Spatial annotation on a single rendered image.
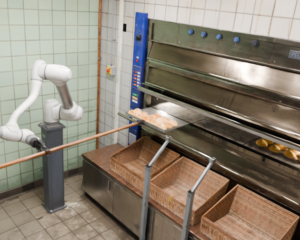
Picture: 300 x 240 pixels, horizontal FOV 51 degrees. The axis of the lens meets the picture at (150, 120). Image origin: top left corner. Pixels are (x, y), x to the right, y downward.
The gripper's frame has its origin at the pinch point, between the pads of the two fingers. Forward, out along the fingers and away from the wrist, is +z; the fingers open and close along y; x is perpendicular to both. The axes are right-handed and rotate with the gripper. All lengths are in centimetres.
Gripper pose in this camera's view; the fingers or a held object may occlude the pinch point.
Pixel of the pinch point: (46, 151)
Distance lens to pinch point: 251.7
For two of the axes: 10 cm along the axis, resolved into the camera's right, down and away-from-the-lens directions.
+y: -0.8, 9.3, 3.7
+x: -7.2, 2.0, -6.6
